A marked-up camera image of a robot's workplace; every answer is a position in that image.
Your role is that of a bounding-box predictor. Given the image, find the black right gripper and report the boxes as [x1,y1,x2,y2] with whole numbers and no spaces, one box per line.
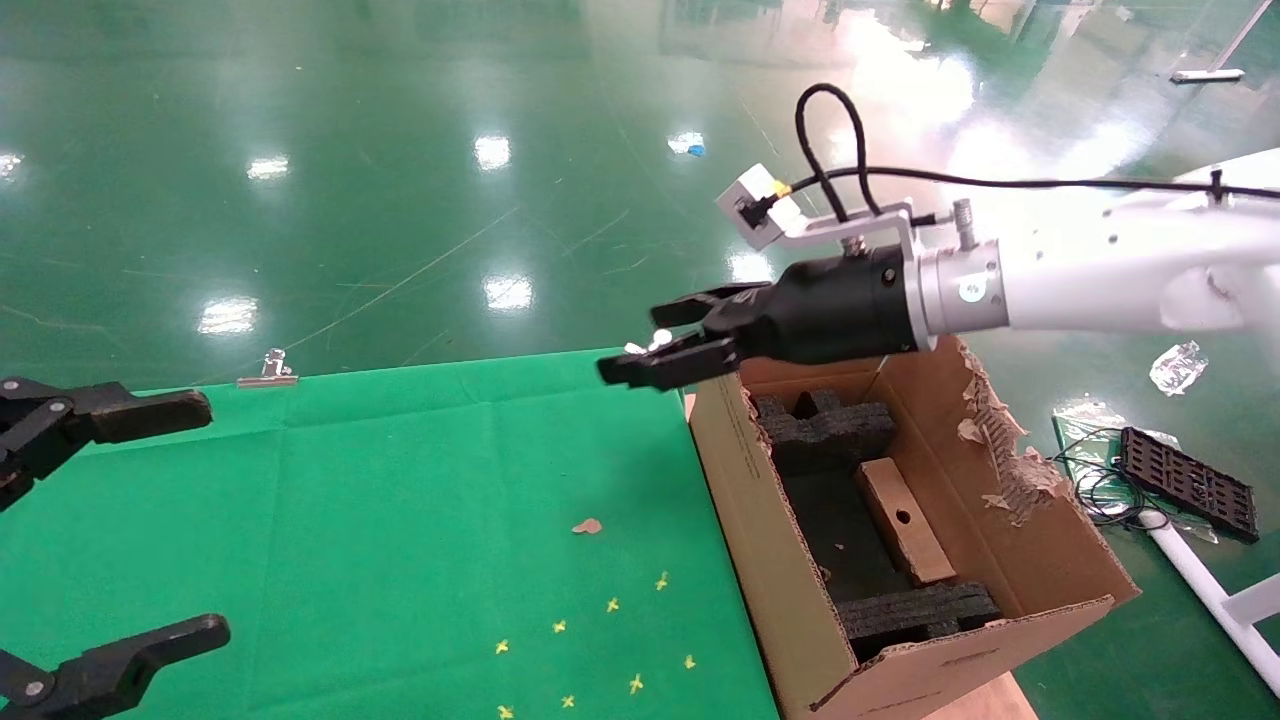
[596,244,923,393]

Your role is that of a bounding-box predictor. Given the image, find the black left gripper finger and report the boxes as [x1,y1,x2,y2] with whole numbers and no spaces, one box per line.
[0,378,214,511]
[0,614,233,720]

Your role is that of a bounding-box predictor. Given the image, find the small cardboard box with hole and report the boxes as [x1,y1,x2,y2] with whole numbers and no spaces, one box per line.
[857,457,958,588]

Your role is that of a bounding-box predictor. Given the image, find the large open cardboard carton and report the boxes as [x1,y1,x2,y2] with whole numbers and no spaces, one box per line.
[688,335,1141,720]

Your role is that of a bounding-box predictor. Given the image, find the silver binder clip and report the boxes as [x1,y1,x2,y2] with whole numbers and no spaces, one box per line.
[236,348,301,389]

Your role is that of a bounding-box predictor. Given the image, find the green table cloth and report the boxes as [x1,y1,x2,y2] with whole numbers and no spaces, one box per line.
[0,348,781,720]

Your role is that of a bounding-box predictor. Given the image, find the black foam liner sheet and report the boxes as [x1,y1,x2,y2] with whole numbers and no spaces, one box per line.
[780,440,906,606]

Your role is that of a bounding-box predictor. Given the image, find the clear plastic bag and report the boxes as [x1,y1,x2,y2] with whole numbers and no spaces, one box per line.
[1052,395,1131,451]

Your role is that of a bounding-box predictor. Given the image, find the crumpled clear plastic wrapper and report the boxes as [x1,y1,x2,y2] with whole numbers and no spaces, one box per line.
[1150,340,1209,397]

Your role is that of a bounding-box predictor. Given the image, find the black grid tray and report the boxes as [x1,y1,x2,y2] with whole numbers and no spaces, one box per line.
[1118,426,1261,546]

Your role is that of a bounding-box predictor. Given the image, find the white floor stand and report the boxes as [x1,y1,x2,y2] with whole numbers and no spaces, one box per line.
[1170,0,1273,85]

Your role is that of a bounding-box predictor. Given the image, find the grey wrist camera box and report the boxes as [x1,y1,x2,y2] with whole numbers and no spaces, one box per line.
[715,163,809,251]

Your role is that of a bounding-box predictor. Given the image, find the grey metal camera bracket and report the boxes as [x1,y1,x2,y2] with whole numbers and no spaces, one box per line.
[770,198,979,263]

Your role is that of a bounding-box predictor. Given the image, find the black sleeved camera cable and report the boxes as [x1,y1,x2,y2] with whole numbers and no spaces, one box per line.
[745,83,1280,226]

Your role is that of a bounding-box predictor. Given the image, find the thin black wire bundle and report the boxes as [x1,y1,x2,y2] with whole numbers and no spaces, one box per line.
[1050,428,1171,531]

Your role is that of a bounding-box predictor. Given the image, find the white tubular frame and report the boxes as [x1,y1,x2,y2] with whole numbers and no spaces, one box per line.
[1145,510,1280,696]

